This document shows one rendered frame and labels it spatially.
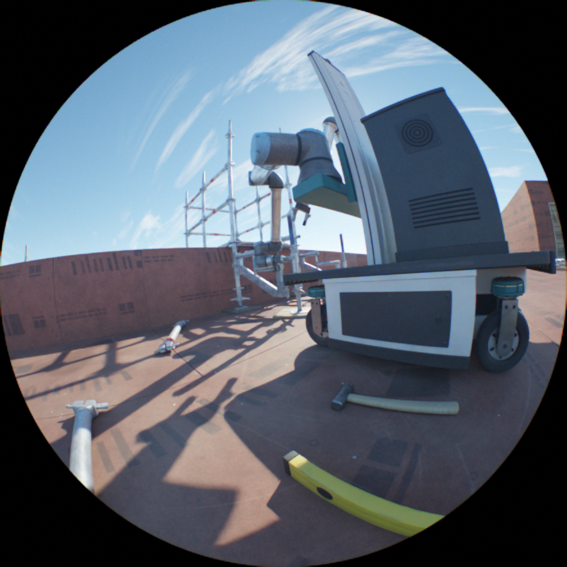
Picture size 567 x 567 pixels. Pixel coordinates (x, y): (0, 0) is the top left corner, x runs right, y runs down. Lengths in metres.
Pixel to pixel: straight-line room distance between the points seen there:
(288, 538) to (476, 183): 0.76
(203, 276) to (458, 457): 2.07
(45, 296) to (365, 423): 2.09
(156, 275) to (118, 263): 0.38
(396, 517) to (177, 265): 1.98
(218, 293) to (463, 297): 1.99
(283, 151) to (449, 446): 0.96
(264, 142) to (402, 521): 0.97
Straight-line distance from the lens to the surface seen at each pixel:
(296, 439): 0.42
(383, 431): 0.44
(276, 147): 0.80
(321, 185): 0.70
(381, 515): 0.29
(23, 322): 2.13
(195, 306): 1.97
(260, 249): 1.56
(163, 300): 1.87
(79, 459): 0.48
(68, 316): 1.92
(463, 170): 0.61
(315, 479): 0.31
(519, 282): 0.59
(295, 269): 1.47
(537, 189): 9.85
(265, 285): 1.71
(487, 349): 0.64
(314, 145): 0.85
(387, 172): 0.65
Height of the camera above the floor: 0.32
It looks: 2 degrees down
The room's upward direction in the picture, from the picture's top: 6 degrees counter-clockwise
